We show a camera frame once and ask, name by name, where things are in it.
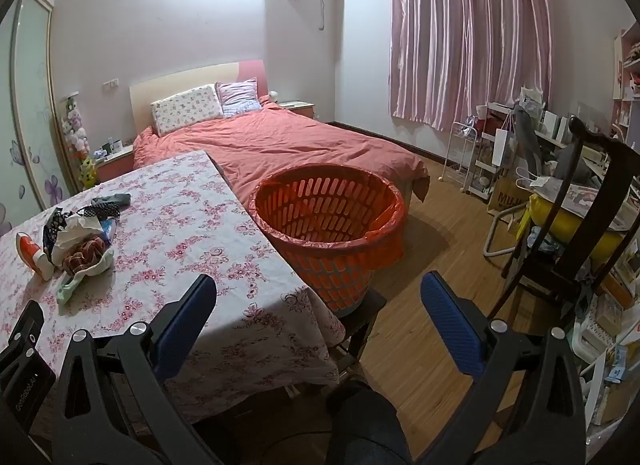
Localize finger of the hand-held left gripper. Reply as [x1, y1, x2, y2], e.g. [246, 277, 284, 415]
[0, 300, 45, 368]

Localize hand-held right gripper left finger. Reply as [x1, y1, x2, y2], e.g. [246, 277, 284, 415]
[52, 274, 221, 465]

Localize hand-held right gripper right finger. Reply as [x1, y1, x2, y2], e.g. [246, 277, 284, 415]
[420, 271, 586, 465]

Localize black white checkered cloth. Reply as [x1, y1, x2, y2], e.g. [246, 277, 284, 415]
[42, 205, 101, 256]

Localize orange plastic basket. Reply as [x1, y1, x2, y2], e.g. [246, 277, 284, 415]
[248, 163, 407, 318]

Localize pile of small clothes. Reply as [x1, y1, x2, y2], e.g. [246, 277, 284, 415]
[55, 250, 116, 317]

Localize orange white small shoe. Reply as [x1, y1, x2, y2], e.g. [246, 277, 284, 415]
[15, 232, 55, 282]

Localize black stool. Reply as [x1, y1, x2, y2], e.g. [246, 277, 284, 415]
[330, 290, 388, 381]

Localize brown cloth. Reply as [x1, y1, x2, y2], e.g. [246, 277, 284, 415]
[62, 239, 108, 273]

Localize floral tablecloth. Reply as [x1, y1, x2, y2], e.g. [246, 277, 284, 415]
[0, 150, 346, 426]

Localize dark wooden chair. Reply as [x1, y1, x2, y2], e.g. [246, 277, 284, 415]
[492, 116, 640, 336]

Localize person's leg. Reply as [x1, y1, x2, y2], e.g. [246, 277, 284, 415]
[325, 380, 413, 465]

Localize grey sock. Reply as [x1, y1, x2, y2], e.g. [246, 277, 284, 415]
[91, 192, 132, 220]

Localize brown paper bag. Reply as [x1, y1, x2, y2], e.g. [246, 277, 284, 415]
[487, 175, 531, 213]

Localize yellow bag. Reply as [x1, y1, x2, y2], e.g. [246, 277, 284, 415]
[529, 194, 631, 266]

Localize yellow green plush toy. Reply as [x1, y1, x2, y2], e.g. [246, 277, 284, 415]
[79, 155, 100, 190]

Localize pink nightstand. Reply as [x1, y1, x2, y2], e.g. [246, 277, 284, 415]
[95, 144, 136, 184]
[277, 100, 316, 120]

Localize white paper bag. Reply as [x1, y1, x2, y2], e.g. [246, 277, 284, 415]
[491, 127, 516, 168]

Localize hanging plush toys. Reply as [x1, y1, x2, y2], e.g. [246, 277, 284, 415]
[60, 97, 91, 156]

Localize sliding door wardrobe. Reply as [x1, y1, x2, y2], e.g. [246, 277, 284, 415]
[0, 0, 76, 238]

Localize grey cloth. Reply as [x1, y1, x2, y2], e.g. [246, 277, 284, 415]
[512, 105, 543, 180]

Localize floral pillow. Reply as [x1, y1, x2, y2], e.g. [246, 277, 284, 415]
[151, 84, 225, 136]

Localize pink bed duvet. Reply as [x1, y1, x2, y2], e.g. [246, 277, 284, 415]
[132, 104, 431, 216]

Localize striped pink pillow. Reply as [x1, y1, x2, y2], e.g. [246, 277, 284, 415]
[216, 78, 263, 118]

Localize cream pink headboard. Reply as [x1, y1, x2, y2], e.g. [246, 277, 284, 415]
[129, 60, 268, 138]

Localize pink curtain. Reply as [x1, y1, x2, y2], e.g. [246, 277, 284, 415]
[387, 0, 566, 132]

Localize white tube frame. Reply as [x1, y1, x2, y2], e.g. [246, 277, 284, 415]
[482, 205, 531, 258]

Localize white wire rack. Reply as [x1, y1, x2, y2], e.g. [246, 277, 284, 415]
[445, 120, 478, 193]

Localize pink wall shelf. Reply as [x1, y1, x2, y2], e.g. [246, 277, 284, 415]
[610, 20, 640, 146]

